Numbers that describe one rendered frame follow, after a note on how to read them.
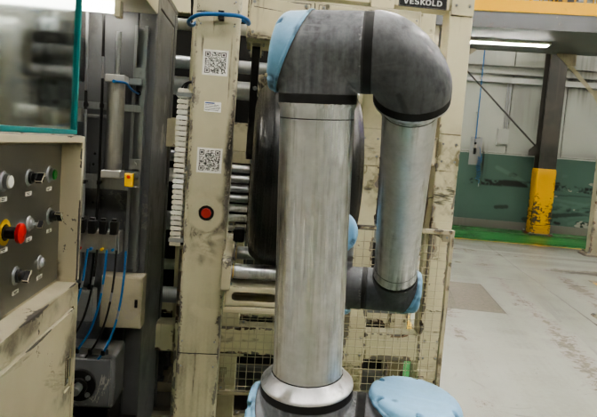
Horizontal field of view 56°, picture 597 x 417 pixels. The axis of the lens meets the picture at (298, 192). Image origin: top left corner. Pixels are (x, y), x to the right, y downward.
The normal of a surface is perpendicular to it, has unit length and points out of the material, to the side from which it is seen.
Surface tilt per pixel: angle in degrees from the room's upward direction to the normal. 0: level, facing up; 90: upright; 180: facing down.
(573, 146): 90
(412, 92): 122
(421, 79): 106
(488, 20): 90
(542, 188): 90
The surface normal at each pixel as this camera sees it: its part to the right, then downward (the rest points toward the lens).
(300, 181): -0.39, 0.15
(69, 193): 0.07, 0.09
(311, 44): -0.15, 0.07
